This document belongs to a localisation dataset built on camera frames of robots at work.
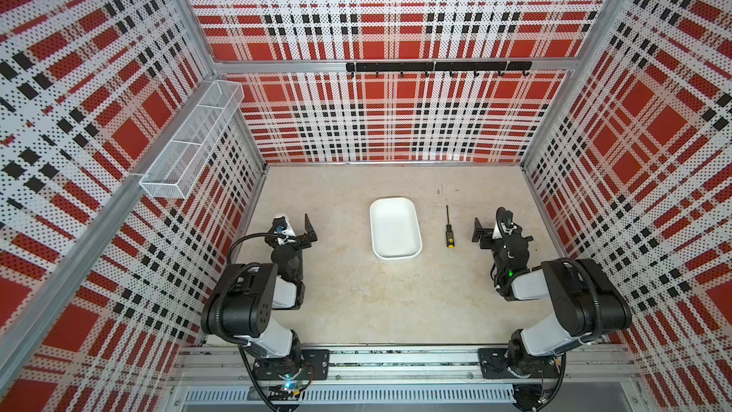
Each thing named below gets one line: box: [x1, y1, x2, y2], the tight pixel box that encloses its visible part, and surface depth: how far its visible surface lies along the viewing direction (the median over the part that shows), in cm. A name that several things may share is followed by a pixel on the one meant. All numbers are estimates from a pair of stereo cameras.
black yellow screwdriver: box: [446, 204, 455, 249], surface depth 100 cm
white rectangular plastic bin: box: [368, 196, 424, 262], surface depth 100 cm
